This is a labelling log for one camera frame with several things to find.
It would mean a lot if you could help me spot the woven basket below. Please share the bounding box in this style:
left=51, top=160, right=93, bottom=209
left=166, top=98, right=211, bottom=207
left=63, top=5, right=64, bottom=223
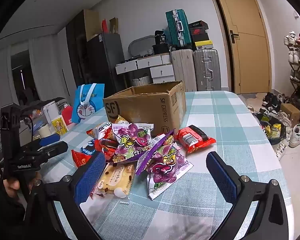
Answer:
left=129, top=74, right=153, bottom=87

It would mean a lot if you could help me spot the white drawer desk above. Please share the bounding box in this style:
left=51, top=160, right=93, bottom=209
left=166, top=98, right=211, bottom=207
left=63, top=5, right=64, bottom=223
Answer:
left=115, top=54, right=175, bottom=85

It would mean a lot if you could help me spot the checked tablecloth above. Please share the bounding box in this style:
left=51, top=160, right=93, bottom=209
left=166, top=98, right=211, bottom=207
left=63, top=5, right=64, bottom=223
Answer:
left=10, top=90, right=293, bottom=240

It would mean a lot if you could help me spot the dark wardrobe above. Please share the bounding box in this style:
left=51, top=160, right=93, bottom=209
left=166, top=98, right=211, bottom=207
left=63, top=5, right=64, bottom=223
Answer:
left=66, top=9, right=99, bottom=95

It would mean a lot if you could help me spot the beige suitcase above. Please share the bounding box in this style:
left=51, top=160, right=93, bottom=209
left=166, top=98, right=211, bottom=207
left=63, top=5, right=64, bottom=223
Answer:
left=170, top=49, right=197, bottom=92

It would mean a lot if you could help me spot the grey oval mirror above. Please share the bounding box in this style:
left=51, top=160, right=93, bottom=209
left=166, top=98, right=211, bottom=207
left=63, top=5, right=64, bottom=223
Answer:
left=128, top=35, right=157, bottom=55

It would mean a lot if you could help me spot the brown paper bag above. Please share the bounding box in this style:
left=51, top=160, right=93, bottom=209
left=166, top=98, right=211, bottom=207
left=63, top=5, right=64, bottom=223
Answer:
left=109, top=17, right=119, bottom=34

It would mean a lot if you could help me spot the plain black shoe box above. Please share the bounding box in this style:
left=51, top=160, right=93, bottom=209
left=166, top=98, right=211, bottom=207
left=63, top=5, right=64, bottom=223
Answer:
left=191, top=34, right=212, bottom=43

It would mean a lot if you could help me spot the black pot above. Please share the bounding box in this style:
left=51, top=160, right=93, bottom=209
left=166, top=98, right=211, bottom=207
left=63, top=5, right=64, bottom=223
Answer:
left=152, top=44, right=170, bottom=55

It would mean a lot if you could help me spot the person's left hand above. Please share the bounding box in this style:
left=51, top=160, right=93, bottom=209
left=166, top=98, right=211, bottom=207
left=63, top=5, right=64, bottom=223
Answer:
left=2, top=178, right=21, bottom=191

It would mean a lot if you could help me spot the white sneaker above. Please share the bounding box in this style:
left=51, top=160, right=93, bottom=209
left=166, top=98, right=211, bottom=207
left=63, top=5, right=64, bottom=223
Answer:
left=289, top=124, right=300, bottom=148

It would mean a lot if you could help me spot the teal suitcase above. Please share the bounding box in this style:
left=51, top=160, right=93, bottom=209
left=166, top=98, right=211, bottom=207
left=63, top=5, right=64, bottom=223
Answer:
left=165, top=9, right=192, bottom=47

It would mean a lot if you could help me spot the black labelled container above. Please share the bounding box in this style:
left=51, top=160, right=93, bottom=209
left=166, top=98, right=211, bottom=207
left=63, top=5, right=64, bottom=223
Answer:
left=154, top=30, right=167, bottom=46

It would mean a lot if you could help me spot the black trash bin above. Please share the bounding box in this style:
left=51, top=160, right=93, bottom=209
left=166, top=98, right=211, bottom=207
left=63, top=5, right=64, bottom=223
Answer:
left=252, top=112, right=288, bottom=145

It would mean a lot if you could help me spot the blue cartoon gift bag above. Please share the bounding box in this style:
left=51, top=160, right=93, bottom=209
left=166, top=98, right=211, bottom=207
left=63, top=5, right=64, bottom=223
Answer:
left=72, top=83, right=105, bottom=124

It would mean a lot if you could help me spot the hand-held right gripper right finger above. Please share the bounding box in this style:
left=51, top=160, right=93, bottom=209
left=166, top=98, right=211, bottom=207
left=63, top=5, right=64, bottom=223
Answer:
left=206, top=152, right=289, bottom=240

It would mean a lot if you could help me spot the brown cardboard box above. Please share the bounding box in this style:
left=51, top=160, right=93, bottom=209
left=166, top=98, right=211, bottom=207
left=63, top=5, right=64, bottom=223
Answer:
left=103, top=81, right=187, bottom=137

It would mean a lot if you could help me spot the dark red snack packet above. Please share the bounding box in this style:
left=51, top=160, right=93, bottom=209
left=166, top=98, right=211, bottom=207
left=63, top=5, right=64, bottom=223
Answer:
left=95, top=139, right=119, bottom=160

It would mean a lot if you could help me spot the white toy robot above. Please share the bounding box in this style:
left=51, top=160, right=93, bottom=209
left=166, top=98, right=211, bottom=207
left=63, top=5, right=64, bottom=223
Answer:
left=284, top=31, right=297, bottom=47

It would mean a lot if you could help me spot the wooden door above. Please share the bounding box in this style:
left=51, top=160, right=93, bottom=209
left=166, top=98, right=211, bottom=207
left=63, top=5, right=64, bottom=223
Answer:
left=210, top=0, right=270, bottom=94

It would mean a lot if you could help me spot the white curtain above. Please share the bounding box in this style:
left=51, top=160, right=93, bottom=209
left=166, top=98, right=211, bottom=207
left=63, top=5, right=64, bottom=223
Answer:
left=0, top=36, right=68, bottom=120

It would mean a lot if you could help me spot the dark refrigerator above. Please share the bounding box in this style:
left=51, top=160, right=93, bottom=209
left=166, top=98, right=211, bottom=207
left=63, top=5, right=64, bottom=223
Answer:
left=86, top=32, right=123, bottom=98

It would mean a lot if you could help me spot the white red snack packet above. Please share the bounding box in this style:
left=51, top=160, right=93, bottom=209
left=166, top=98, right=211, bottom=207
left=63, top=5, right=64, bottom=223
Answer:
left=86, top=122, right=115, bottom=140

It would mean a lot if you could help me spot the pile of shoes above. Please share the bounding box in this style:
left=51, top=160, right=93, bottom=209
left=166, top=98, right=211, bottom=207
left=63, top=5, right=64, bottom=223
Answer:
left=259, top=92, right=288, bottom=114

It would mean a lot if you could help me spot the yellow cake packet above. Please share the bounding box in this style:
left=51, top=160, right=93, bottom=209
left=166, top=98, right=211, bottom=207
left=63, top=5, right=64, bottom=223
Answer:
left=90, top=162, right=136, bottom=198

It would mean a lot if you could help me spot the silver suitcase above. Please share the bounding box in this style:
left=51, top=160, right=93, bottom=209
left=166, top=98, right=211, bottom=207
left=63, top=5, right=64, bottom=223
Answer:
left=193, top=49, right=222, bottom=92

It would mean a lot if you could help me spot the small cardboard box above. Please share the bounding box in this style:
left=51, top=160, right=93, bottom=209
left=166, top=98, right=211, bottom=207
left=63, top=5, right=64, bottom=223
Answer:
left=280, top=103, right=300, bottom=123

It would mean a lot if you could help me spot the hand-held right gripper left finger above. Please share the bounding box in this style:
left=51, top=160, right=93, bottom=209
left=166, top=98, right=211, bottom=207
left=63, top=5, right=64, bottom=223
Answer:
left=24, top=151, right=107, bottom=240

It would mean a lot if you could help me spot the white kettle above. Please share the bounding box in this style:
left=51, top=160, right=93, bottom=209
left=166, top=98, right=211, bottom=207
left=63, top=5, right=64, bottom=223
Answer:
left=43, top=100, right=59, bottom=125

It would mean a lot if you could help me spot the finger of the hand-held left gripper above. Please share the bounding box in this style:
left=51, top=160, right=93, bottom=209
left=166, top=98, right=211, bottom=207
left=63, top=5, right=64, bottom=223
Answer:
left=27, top=133, right=61, bottom=148
left=37, top=141, right=69, bottom=159

